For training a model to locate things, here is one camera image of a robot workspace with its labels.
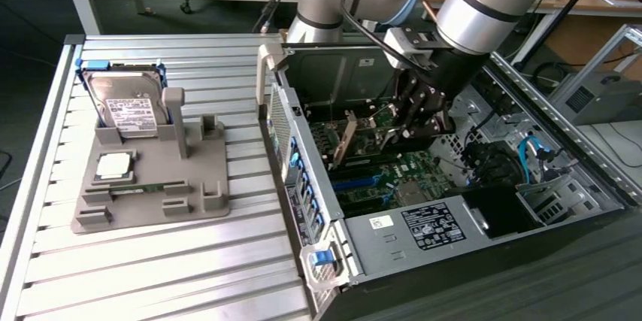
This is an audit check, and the grey parts rack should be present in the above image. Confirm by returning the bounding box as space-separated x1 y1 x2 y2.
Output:
70 86 233 235

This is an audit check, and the silver hard disk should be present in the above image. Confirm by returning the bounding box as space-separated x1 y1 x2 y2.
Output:
83 68 171 139

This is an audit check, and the blue SATA wire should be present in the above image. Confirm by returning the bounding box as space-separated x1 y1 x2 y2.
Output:
519 133 557 189

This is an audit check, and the black camera cable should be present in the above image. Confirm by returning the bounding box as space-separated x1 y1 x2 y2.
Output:
341 0 434 72

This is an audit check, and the green motherboard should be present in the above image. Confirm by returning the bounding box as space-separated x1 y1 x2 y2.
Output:
306 104 453 217

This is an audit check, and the blue case latch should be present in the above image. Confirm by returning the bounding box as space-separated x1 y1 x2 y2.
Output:
309 250 334 268

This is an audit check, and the grey computer tower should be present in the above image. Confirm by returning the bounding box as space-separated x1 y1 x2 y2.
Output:
548 70 642 126

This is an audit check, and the silver CPU chip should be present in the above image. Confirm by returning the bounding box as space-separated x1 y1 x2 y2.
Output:
94 152 135 180

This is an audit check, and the green RAM stick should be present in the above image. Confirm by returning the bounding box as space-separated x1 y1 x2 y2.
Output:
109 182 169 195

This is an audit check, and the hard disk drive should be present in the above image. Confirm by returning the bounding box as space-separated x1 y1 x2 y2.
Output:
74 58 169 129

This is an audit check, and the aluminium profile frame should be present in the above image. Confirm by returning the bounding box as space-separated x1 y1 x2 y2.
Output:
584 23 642 87

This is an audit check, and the grey chipset heatsink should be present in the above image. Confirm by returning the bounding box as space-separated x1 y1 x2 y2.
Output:
398 180 429 204

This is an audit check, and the grey power supply unit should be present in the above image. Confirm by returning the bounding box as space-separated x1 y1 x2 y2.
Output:
342 195 492 277

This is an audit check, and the green graphics card black fan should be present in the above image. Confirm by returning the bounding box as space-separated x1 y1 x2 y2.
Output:
333 109 434 170

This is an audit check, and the metal socket cover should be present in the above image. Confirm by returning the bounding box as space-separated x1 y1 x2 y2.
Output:
369 104 398 129

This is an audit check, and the black open PC case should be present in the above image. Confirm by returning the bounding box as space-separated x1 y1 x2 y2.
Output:
256 41 642 321

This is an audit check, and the black wire bundle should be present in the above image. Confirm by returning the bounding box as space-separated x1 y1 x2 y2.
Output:
458 139 527 189

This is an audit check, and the black stand pole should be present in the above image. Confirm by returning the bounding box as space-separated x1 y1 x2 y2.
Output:
511 0 617 72

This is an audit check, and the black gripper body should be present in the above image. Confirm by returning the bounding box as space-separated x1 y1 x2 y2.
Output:
401 48 486 106

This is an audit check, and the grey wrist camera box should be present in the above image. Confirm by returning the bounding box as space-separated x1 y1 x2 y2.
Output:
384 27 437 71

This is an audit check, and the metal disk bay bracket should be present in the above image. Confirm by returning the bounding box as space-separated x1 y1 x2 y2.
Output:
516 176 613 226

